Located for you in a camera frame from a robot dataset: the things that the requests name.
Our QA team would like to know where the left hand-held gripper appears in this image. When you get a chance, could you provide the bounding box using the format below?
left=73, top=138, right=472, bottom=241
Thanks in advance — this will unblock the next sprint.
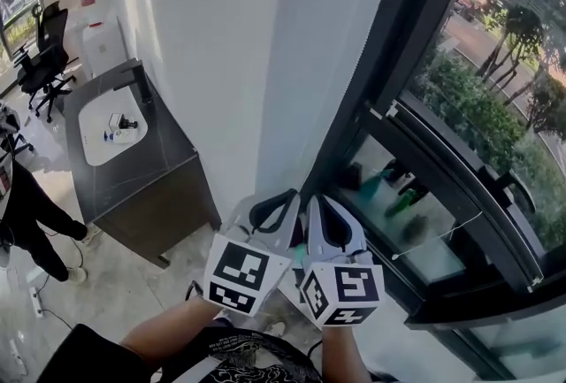
left=202, top=188, right=304, bottom=318

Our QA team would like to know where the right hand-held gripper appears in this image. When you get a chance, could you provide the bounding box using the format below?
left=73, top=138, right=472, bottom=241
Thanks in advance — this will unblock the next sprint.
left=299, top=195, right=386, bottom=332

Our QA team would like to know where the white roller blind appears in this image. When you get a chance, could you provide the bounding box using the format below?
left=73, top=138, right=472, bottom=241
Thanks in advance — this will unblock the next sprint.
left=252, top=0, right=406, bottom=202

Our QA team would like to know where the person's right forearm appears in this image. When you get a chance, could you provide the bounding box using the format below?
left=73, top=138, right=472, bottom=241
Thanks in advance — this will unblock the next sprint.
left=319, top=318, right=369, bottom=383

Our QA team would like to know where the person's left forearm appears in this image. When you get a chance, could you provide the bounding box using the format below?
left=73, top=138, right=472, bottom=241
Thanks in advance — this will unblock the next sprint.
left=119, top=295, right=232, bottom=368

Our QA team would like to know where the black framed window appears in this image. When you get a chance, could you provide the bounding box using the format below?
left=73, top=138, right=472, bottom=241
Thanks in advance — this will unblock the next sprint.
left=300, top=0, right=566, bottom=383

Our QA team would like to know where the person's white shoe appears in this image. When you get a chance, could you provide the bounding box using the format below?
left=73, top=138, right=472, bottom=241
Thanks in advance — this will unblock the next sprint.
left=264, top=320, right=289, bottom=339

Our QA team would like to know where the dark sink cabinet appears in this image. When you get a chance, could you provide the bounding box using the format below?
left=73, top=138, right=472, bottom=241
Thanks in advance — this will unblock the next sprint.
left=63, top=57, right=223, bottom=271

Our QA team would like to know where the white and blue bottle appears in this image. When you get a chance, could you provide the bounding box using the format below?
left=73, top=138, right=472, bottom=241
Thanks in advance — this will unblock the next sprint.
left=103, top=128, right=134, bottom=147

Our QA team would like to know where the small white and black box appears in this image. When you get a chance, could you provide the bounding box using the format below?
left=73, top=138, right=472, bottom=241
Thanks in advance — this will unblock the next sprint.
left=107, top=111, right=140, bottom=133

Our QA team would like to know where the black faucet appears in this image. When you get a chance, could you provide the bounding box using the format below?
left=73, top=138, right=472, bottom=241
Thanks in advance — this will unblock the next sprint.
left=111, top=61, right=155, bottom=104

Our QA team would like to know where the person's black printed shirt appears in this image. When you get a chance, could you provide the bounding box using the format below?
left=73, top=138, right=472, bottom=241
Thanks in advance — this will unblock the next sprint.
left=37, top=322, right=325, bottom=383

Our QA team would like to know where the white water dispenser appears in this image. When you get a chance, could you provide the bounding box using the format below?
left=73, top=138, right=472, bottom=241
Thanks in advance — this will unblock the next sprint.
left=80, top=17, right=128, bottom=82

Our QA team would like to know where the white power strip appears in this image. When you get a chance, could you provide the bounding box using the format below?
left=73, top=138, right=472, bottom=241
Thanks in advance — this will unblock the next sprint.
left=27, top=285, right=46, bottom=319
left=7, top=338, right=28, bottom=377

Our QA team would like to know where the black office chair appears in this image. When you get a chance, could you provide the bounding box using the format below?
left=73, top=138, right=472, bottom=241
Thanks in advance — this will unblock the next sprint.
left=11, top=0, right=80, bottom=125

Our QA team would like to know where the thin white cord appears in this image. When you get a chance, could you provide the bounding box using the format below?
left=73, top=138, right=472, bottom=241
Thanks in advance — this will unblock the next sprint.
left=391, top=211, right=484, bottom=262

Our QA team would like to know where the black window handle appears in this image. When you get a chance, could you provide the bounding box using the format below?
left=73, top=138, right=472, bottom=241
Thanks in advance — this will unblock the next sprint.
left=480, top=165, right=537, bottom=215

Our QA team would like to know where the black floor cable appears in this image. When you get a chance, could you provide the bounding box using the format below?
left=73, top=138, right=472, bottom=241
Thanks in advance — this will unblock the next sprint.
left=39, top=234, right=86, bottom=332

